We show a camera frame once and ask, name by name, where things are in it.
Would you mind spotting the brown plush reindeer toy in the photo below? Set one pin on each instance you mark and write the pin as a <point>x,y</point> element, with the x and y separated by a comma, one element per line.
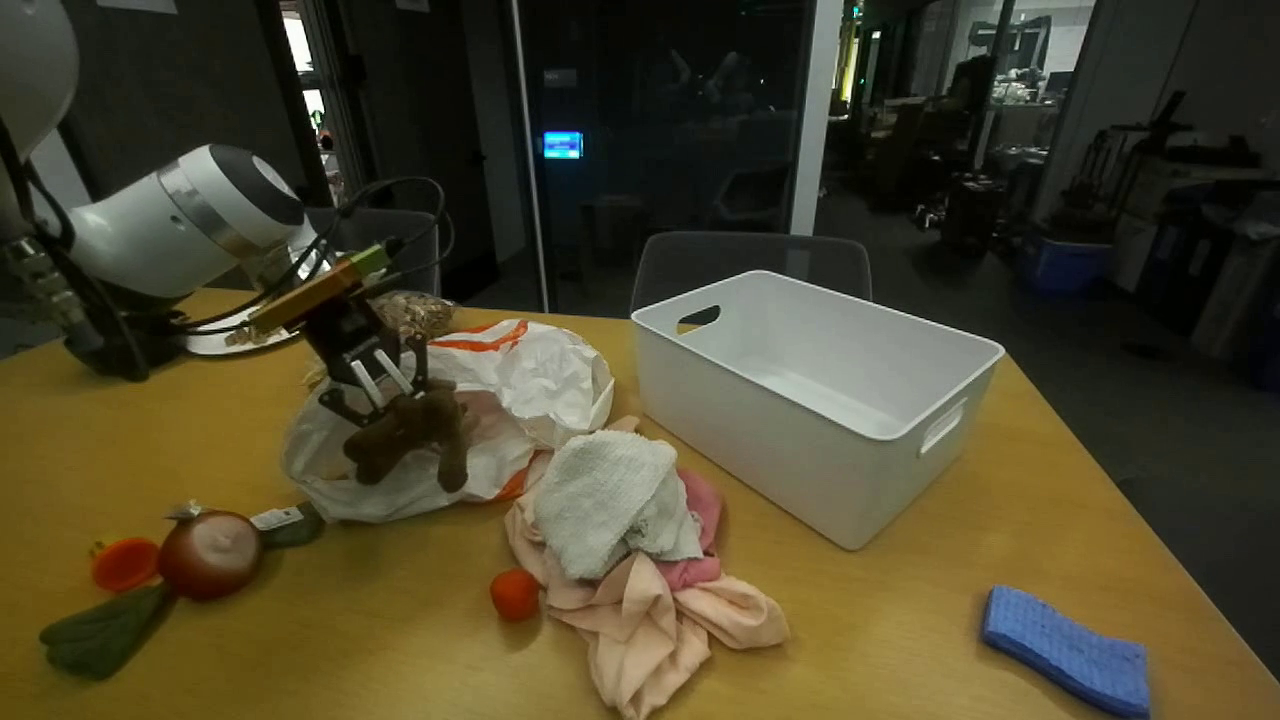
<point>406,425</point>

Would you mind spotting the blue sponge cloth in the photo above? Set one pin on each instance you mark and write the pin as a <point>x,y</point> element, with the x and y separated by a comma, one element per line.
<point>1067,648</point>

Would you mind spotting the white orange plastic carrier bag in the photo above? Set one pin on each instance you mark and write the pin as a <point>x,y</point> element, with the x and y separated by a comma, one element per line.
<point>532,382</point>

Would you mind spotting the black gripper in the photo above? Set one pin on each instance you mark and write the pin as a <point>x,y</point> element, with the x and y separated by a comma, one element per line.
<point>349,332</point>

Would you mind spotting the pink cloth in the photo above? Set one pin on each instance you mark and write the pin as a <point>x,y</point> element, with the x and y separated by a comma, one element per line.
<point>653,624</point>

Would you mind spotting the blue background bin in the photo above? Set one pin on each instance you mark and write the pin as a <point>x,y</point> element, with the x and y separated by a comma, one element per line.
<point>1070,267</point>

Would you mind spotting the white plastic storage bin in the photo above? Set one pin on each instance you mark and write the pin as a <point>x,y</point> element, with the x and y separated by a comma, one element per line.
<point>801,401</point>

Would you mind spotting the tan wrist camera box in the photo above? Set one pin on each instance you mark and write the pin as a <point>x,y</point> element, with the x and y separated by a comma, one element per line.
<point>322,285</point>

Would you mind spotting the blue lit screen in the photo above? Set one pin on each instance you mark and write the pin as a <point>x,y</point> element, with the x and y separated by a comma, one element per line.
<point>563,146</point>

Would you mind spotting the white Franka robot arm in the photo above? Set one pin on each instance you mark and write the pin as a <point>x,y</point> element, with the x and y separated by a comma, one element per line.
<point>175,233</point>

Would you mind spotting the small red ball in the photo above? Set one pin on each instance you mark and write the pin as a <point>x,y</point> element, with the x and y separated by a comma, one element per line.
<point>515,597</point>

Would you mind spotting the red vegetable toy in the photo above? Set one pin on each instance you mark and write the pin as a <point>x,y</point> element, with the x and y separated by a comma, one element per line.
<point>125,565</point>

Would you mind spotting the red plush fruit with leaves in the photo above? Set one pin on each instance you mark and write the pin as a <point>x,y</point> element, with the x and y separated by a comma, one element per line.
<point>209,554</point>

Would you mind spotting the grey office chair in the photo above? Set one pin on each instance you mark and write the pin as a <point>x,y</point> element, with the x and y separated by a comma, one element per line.
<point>392,245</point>

